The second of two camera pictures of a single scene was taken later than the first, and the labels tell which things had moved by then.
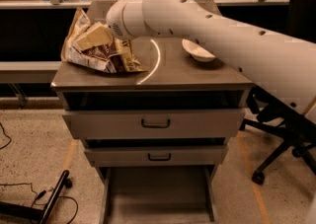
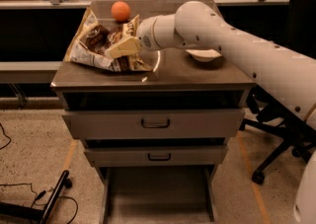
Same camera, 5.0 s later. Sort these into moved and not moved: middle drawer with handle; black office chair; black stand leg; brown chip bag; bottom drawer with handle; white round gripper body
Moved: brown chip bag; white round gripper body
Not moved: black office chair; bottom drawer with handle; middle drawer with handle; black stand leg
